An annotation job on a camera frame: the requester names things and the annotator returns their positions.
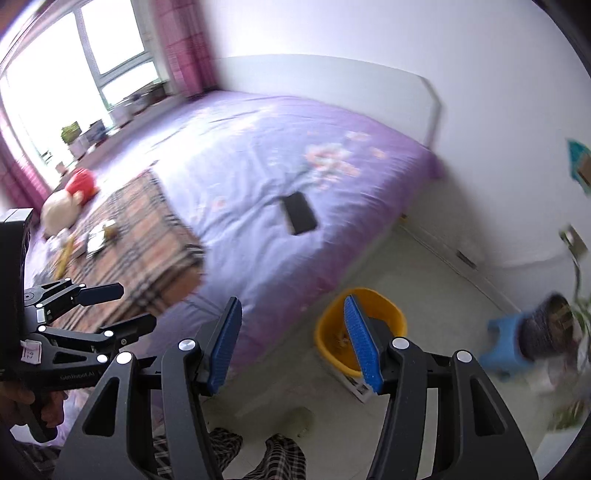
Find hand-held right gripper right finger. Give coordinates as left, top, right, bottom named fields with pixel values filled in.
left=343, top=295, right=540, bottom=480

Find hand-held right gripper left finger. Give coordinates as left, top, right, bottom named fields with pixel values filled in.
left=53, top=296, right=244, bottom=480

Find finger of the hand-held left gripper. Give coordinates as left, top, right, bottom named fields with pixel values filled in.
left=25, top=278, right=124, bottom=324
left=39, top=314, right=158, bottom=366

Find yellow plastic bucket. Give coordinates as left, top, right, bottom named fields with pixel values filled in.
left=315, top=287, right=409, bottom=380

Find long yellow box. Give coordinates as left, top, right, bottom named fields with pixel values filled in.
left=55, top=235, right=77, bottom=280

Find person's left hand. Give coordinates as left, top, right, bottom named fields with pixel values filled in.
left=0, top=382, right=68, bottom=430

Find white printed carton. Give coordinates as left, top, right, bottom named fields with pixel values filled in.
left=339, top=367, right=377, bottom=404

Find red and cream plush toy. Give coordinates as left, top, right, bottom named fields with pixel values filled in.
left=41, top=168, right=99, bottom=236

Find tan plaid blanket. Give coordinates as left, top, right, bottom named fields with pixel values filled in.
left=28, top=168, right=206, bottom=324

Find pink patterned curtain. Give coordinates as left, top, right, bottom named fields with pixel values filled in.
left=154, top=0, right=220, bottom=95
left=0, top=120, right=51, bottom=204

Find person's plaid pants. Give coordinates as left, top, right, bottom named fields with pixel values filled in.
left=152, top=427, right=306, bottom=480

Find blue plastic stool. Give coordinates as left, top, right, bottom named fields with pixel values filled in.
left=480, top=311, right=536, bottom=381

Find black smartphone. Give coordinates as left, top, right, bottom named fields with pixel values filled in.
left=283, top=193, right=319, bottom=236

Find row of potted plants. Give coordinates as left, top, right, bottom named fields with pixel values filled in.
left=58, top=80, right=169, bottom=164

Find purple floral bedsheet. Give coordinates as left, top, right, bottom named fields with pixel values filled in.
left=23, top=90, right=444, bottom=416

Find dark flower pot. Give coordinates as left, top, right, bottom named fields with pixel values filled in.
left=519, top=295, right=585, bottom=363

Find window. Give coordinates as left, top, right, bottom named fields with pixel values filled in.
left=0, top=0, right=162, bottom=162

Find green trailing plant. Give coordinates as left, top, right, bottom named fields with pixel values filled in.
left=549, top=226, right=591, bottom=432

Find white bed headboard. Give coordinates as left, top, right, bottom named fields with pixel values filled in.
left=217, top=55, right=444, bottom=151

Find teal wall decoration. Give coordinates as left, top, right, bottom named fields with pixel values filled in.
left=567, top=138, right=591, bottom=195

